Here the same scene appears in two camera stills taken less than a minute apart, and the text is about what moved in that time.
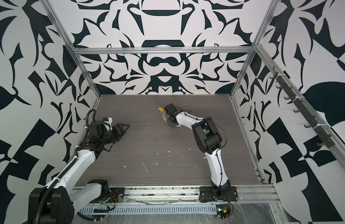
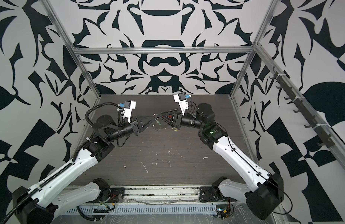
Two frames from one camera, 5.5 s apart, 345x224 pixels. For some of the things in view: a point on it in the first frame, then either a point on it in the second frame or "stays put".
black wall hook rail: [326, 140] stays put
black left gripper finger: [123, 127] -> [144, 121]
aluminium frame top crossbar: [163, 50] stays put
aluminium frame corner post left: [71, 49] stays put
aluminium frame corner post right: [252, 49] stays put
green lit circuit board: [223, 211] stays put
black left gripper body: [113, 132] -> [135, 126]
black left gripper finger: [122, 132] -> [147, 125]
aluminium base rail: [246, 195] stays put
